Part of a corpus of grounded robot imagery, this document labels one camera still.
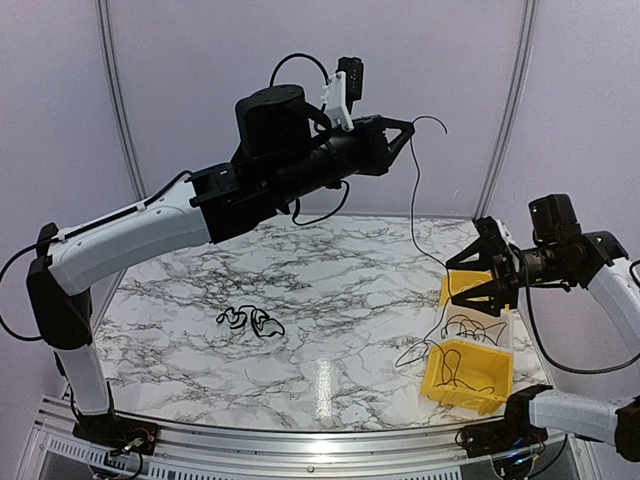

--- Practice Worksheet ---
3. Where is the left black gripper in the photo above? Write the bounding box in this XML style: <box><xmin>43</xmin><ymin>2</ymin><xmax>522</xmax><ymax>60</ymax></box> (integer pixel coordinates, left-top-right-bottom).
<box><xmin>272</xmin><ymin>112</ymin><xmax>416</xmax><ymax>203</ymax></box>

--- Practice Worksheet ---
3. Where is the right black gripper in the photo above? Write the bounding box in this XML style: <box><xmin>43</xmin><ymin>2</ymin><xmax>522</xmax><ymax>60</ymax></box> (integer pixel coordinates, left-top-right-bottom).
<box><xmin>446</xmin><ymin>235</ymin><xmax>572</xmax><ymax>317</ymax></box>

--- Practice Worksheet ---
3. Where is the black cable bundle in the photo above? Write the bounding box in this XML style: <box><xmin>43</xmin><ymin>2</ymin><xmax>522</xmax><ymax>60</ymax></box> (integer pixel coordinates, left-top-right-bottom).
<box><xmin>215</xmin><ymin>304</ymin><xmax>286</xmax><ymax>340</ymax></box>

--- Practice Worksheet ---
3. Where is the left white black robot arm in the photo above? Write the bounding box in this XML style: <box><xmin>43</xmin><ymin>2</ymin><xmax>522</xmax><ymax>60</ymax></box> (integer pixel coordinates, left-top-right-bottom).
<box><xmin>26</xmin><ymin>57</ymin><xmax>415</xmax><ymax>445</ymax></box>

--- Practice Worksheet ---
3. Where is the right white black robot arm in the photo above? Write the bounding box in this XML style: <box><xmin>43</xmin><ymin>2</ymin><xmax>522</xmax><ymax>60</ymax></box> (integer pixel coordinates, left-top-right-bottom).
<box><xmin>446</xmin><ymin>194</ymin><xmax>639</xmax><ymax>462</ymax></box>

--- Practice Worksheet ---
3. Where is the far yellow storage bin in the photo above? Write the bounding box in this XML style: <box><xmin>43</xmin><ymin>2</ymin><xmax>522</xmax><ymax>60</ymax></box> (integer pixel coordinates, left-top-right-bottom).
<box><xmin>439</xmin><ymin>270</ymin><xmax>492</xmax><ymax>307</ymax></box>

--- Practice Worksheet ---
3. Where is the yellow storage bin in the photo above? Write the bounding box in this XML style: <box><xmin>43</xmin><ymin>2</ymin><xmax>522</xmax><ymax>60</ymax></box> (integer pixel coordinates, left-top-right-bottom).
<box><xmin>420</xmin><ymin>340</ymin><xmax>514</xmax><ymax>415</ymax></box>
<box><xmin>439</xmin><ymin>270</ymin><xmax>492</xmax><ymax>307</ymax></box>

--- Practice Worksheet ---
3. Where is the clear plastic storage bin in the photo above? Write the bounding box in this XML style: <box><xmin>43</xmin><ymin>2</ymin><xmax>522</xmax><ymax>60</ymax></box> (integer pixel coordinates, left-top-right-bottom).
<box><xmin>430</xmin><ymin>304</ymin><xmax>515</xmax><ymax>353</ymax></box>

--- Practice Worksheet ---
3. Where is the near yellow storage bin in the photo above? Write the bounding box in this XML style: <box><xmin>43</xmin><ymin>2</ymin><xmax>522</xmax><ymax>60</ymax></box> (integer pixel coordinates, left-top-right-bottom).
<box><xmin>420</xmin><ymin>340</ymin><xmax>514</xmax><ymax>415</ymax></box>

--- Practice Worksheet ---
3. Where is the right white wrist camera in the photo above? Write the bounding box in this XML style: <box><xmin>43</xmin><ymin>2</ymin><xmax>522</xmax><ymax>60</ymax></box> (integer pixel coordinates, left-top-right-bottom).
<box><xmin>474</xmin><ymin>216</ymin><xmax>512</xmax><ymax>252</ymax></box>

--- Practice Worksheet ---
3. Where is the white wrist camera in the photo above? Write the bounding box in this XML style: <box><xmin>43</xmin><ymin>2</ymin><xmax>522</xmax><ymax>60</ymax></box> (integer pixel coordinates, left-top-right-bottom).
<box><xmin>474</xmin><ymin>216</ymin><xmax>512</xmax><ymax>252</ymax></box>
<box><xmin>322</xmin><ymin>57</ymin><xmax>364</xmax><ymax>132</ymax></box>

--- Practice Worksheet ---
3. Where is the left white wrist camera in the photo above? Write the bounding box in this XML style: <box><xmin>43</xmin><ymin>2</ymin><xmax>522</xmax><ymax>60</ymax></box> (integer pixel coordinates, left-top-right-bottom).
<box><xmin>322</xmin><ymin>57</ymin><xmax>364</xmax><ymax>132</ymax></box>

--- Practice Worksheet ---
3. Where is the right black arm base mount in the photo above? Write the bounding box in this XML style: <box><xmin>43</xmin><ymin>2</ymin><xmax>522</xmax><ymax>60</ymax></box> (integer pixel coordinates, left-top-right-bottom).
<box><xmin>454</xmin><ymin>419</ymin><xmax>548</xmax><ymax>458</ymax></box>

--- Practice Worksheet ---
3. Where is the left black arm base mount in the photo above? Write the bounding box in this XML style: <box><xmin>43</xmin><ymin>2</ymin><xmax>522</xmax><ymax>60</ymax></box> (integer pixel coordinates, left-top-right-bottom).
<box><xmin>72</xmin><ymin>416</ymin><xmax>159</xmax><ymax>455</ymax></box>

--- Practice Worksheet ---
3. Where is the aluminium front frame rail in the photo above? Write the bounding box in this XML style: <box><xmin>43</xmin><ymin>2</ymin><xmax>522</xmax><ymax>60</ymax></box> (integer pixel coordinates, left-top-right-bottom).
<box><xmin>29</xmin><ymin>397</ymin><xmax>601</xmax><ymax>480</ymax></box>

